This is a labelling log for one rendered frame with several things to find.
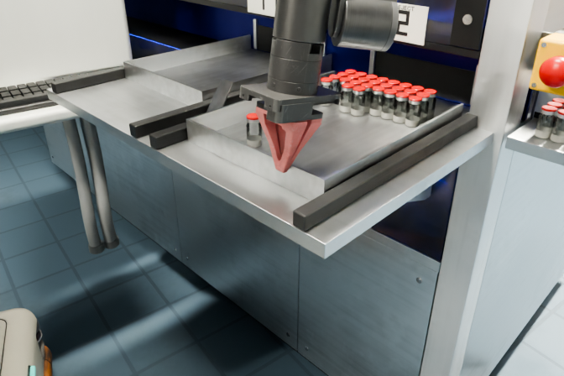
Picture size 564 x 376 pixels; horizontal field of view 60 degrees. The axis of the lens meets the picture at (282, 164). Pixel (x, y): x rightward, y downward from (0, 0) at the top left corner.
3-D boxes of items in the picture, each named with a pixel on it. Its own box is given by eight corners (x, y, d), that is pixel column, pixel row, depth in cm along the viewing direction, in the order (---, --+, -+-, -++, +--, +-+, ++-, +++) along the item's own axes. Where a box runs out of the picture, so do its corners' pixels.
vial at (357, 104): (355, 111, 83) (357, 85, 81) (366, 114, 81) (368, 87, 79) (347, 114, 81) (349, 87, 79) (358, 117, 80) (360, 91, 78)
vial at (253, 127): (254, 140, 72) (253, 113, 70) (265, 144, 71) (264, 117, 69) (243, 145, 71) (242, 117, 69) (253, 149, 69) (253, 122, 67)
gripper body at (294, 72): (340, 109, 57) (351, 44, 54) (275, 117, 50) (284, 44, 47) (301, 95, 61) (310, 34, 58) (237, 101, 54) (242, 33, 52)
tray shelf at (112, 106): (237, 53, 125) (237, 45, 124) (512, 129, 81) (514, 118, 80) (48, 98, 95) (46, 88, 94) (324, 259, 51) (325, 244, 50)
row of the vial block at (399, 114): (332, 98, 88) (334, 73, 86) (421, 125, 77) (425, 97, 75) (325, 101, 87) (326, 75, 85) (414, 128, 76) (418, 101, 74)
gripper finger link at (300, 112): (315, 177, 58) (327, 101, 55) (269, 189, 53) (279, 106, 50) (276, 158, 62) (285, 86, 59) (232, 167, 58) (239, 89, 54)
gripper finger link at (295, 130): (328, 174, 59) (341, 99, 56) (285, 185, 55) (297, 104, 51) (290, 155, 64) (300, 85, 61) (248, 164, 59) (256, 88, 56)
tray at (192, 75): (250, 49, 121) (249, 34, 119) (331, 70, 105) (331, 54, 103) (125, 78, 99) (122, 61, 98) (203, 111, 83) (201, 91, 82)
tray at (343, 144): (332, 88, 94) (333, 70, 92) (460, 124, 78) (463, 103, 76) (188, 141, 72) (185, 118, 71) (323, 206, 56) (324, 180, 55)
